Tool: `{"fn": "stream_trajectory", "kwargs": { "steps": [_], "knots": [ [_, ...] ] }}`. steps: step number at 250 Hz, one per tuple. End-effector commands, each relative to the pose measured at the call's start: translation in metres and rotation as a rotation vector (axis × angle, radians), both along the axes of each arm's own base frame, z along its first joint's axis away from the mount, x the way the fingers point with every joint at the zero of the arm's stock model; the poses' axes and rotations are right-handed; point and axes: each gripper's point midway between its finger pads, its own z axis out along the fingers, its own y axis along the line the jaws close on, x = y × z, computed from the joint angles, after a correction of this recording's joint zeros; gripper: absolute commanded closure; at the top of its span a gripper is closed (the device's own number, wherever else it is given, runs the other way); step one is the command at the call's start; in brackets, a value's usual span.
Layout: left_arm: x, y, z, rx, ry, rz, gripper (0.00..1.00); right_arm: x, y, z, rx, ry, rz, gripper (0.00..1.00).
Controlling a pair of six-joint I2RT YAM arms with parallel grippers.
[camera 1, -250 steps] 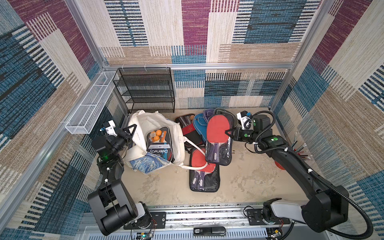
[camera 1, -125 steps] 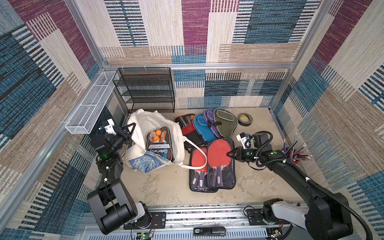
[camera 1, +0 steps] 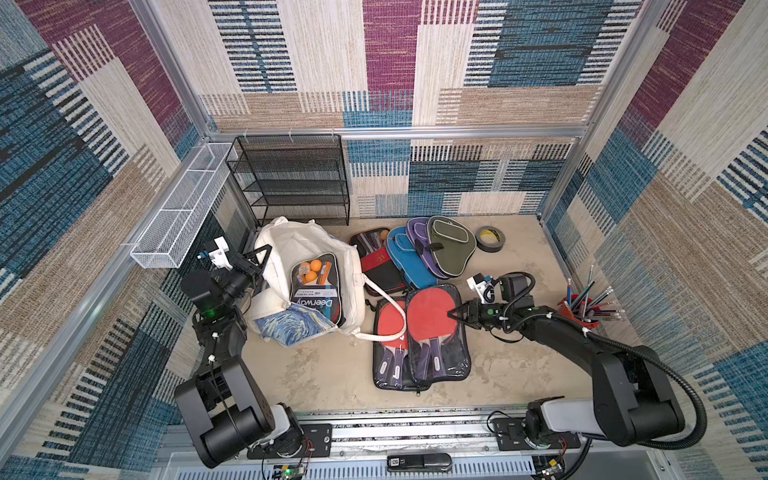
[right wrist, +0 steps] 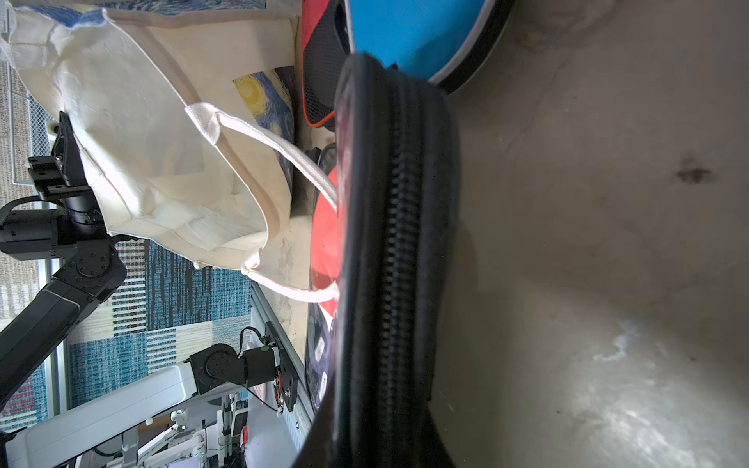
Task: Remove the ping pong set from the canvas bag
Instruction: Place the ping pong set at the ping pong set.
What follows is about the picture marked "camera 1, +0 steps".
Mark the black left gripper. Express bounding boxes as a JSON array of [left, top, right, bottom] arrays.
[[218, 246, 272, 311]]

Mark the white canvas starry night bag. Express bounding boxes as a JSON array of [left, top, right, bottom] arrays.
[[244, 217, 407, 347]]

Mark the olive green paddle case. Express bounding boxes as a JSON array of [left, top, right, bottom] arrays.
[[427, 216, 477, 278]]

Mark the black blue paddle case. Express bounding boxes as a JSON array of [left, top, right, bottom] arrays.
[[385, 227, 438, 290]]

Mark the purple paddle case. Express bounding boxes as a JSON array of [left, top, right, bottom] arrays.
[[406, 217, 448, 280]]

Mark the black red paddle case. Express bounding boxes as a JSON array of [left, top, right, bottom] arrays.
[[350, 228, 407, 294]]

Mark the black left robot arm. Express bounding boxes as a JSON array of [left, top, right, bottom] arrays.
[[174, 237, 306, 469]]

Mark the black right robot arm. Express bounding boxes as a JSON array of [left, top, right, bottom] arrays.
[[448, 272, 706, 450]]

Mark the black tape roll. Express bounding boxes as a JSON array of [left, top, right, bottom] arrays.
[[475, 226, 506, 253]]

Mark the red pencil cup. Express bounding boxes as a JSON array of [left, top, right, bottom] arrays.
[[556, 294, 600, 330]]

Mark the black handheld scanner device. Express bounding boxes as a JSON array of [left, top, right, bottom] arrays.
[[386, 453, 453, 473]]

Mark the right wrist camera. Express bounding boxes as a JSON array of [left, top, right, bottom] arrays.
[[466, 273, 498, 304]]

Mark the white wire mesh basket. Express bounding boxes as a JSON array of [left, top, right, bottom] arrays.
[[131, 143, 232, 269]]

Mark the black wire mesh shelf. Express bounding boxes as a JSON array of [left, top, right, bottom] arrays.
[[227, 134, 351, 226]]

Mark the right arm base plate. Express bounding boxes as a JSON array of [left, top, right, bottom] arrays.
[[489, 415, 582, 452]]

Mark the aluminium front rail frame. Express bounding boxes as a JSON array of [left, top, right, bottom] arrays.
[[149, 404, 679, 480]]

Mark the black corrugated cable conduit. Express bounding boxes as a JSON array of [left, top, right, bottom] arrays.
[[497, 271, 709, 480]]

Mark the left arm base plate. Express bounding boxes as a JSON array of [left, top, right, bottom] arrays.
[[298, 423, 333, 458]]

